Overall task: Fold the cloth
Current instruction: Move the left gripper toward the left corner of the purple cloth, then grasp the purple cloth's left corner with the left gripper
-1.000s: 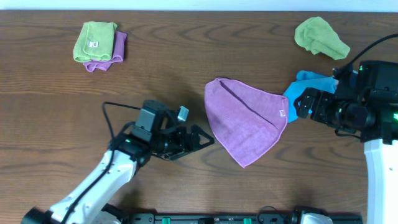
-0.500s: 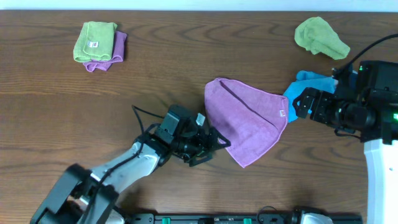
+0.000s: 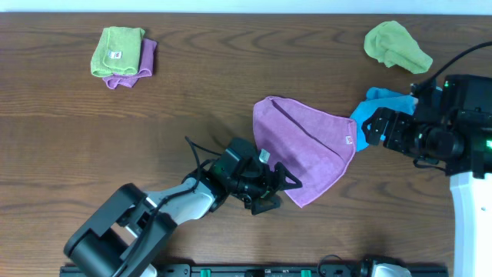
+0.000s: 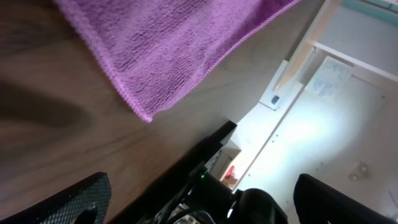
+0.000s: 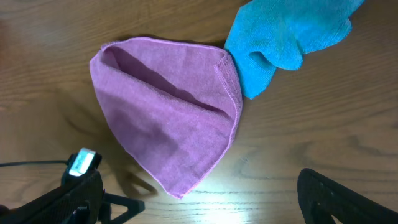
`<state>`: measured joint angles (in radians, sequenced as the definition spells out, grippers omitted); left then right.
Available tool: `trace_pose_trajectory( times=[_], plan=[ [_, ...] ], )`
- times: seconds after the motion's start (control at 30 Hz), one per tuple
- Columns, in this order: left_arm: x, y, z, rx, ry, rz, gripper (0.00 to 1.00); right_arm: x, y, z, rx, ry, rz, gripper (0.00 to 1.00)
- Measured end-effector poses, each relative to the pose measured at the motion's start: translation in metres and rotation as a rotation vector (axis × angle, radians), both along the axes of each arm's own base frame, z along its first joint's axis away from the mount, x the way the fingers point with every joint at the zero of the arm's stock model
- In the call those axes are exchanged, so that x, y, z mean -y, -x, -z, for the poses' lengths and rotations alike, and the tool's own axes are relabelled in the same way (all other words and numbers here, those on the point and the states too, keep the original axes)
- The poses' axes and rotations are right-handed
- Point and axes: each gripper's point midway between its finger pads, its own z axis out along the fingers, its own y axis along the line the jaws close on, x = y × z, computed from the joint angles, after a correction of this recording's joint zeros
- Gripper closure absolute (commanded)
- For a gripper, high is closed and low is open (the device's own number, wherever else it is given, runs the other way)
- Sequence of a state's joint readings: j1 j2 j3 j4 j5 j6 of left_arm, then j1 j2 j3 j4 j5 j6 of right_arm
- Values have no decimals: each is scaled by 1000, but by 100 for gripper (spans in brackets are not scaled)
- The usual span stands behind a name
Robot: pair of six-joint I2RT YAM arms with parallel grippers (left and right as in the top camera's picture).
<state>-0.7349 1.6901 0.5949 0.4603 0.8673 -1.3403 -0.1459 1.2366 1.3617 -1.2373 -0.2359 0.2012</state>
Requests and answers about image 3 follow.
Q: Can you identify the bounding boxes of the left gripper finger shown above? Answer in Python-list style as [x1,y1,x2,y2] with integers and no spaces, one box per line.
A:
[273,162,302,191]
[250,195,281,215]

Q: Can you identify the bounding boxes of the purple microfiber cloth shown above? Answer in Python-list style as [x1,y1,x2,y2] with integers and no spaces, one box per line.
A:
[253,96,357,208]

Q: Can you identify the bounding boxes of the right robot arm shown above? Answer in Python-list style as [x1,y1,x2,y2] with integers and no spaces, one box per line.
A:
[362,75,491,276]

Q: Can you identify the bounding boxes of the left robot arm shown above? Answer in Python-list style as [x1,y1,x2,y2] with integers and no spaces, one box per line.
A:
[64,159,302,277]

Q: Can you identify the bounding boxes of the crumpled blue cloth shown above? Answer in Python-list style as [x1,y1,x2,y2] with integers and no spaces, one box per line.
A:
[351,87,418,152]

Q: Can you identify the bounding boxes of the crumpled green cloth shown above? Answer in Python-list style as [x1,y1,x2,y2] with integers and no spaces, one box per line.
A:
[364,21,433,74]

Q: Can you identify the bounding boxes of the folded purple cloth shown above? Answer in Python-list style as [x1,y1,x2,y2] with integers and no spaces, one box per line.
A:
[102,38,158,89]

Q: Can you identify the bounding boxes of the folded green cloth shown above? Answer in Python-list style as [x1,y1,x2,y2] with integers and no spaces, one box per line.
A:
[90,26,145,78]

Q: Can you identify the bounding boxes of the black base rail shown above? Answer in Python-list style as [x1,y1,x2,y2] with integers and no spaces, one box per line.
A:
[59,264,449,277]

